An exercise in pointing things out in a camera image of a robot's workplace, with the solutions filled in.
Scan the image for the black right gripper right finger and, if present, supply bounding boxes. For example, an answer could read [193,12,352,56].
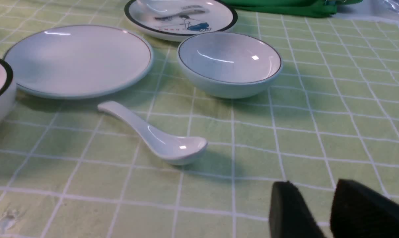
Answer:
[330,179,399,238]

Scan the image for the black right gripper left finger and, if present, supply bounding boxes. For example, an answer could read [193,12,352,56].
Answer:
[269,181,325,238]

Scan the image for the white ceramic soup spoon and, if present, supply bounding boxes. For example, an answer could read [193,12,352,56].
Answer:
[97,101,208,166]

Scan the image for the pale blue shallow bowl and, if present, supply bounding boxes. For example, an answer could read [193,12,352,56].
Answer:
[177,32,283,99]

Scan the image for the green backdrop cloth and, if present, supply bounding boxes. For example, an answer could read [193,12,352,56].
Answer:
[222,0,362,18]

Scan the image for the clear plastic wrap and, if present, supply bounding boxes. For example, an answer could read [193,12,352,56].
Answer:
[381,0,399,17]

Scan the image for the black-rimmed illustrated plate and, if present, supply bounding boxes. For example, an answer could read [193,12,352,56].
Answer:
[124,0,238,42]

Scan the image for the green checkered tablecloth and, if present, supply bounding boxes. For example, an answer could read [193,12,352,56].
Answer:
[0,11,399,238]

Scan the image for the white spoon on illustrated plate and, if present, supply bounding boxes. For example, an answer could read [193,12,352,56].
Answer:
[135,0,209,18]

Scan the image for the pale blue flat plate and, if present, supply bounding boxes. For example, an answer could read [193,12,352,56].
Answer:
[4,24,154,100]

